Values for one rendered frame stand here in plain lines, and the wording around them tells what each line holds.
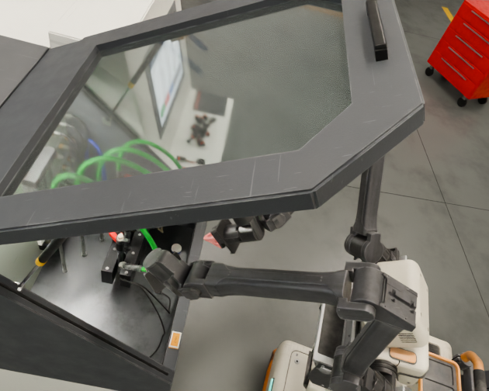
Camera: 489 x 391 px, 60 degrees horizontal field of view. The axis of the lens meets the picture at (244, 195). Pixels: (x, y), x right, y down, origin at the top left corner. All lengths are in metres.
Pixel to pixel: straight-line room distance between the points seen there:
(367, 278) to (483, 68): 4.31
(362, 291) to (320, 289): 0.08
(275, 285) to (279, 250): 1.98
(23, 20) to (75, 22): 0.22
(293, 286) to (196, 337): 1.63
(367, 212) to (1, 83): 1.10
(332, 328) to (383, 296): 0.64
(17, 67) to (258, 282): 0.89
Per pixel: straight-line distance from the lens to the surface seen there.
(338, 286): 0.85
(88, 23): 1.47
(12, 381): 1.71
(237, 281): 0.93
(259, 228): 1.16
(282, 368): 2.21
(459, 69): 5.20
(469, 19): 5.18
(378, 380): 1.22
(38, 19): 1.65
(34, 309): 1.12
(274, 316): 2.62
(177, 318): 1.45
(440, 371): 1.78
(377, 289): 0.85
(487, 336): 3.30
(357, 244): 1.39
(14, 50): 1.44
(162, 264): 0.99
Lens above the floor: 2.27
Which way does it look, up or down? 47 degrees down
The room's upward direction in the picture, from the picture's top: 19 degrees clockwise
